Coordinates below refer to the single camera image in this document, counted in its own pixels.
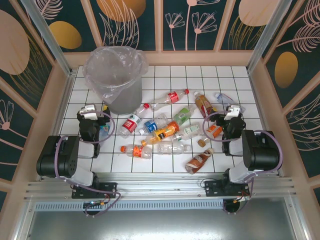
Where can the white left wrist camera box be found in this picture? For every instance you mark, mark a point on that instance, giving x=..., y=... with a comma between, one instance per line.
x=88, y=111

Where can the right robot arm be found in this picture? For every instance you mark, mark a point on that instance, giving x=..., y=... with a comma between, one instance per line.
x=262, y=152

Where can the blue label clear bottle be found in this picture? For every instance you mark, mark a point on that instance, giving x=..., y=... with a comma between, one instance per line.
x=150, y=125

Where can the red label water bottle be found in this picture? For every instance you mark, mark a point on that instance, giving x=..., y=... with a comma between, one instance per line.
x=130, y=124

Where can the small bottle brown cap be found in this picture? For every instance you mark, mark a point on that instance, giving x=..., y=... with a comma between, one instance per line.
x=200, y=142

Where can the white green label bottle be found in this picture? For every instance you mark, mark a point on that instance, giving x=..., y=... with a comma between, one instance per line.
x=191, y=129

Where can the clear bottle without label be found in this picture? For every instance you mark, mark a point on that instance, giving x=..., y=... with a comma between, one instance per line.
x=172, y=148

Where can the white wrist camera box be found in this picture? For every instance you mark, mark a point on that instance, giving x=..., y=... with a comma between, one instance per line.
x=232, y=110
x=88, y=111

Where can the grey metal panel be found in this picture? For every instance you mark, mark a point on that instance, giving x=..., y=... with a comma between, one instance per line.
x=160, y=227

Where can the brown tea bottle white cap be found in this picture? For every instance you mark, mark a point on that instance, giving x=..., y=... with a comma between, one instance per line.
x=201, y=102

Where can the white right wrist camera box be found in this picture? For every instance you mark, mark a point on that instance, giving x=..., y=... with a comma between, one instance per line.
x=232, y=110

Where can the clear bottle orange cap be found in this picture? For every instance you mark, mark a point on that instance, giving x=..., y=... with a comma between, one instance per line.
x=136, y=150

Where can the grey mesh waste bin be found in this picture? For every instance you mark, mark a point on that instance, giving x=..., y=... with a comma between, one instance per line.
x=127, y=100

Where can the clear bottle pale cap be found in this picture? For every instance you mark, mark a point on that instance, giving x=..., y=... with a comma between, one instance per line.
x=223, y=98

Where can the orange juice bottle yellow cap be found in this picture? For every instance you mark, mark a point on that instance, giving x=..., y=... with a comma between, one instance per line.
x=162, y=133

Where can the bottle with colourful label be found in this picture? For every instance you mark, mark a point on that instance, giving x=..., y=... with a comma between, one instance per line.
x=105, y=128

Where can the orange white label bottle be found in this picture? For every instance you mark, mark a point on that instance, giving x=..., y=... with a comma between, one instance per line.
x=215, y=130

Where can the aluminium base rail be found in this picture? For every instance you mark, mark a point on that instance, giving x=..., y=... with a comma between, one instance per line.
x=160, y=186

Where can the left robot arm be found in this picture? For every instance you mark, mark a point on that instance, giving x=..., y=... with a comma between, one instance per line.
x=57, y=157

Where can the red label cola bottle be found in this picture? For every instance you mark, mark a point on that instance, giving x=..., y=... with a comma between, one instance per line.
x=172, y=97

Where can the brown milk tea bottle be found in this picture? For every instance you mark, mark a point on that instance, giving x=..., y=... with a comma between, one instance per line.
x=198, y=160

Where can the green label clear bottle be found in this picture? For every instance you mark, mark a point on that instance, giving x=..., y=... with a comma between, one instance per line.
x=182, y=115

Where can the aluminium frame post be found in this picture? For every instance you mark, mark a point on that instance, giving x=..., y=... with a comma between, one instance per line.
x=266, y=37
x=50, y=37

